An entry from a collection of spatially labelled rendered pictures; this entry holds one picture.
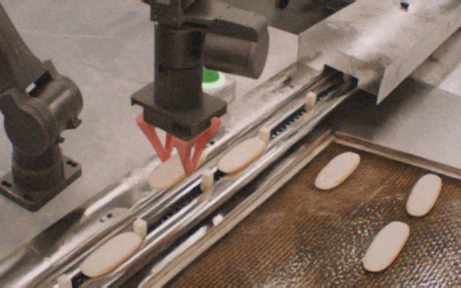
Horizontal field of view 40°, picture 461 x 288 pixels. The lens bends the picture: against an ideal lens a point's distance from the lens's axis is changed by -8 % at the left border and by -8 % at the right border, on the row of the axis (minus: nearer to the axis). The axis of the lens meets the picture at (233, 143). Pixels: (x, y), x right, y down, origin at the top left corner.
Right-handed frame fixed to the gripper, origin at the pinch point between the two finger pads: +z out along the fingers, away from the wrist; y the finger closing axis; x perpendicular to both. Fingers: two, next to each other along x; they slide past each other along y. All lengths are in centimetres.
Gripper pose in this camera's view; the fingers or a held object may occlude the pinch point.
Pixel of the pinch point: (177, 161)
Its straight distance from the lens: 86.1
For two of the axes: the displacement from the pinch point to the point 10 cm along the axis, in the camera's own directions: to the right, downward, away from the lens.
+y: -8.1, -3.7, 4.6
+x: -5.9, 4.4, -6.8
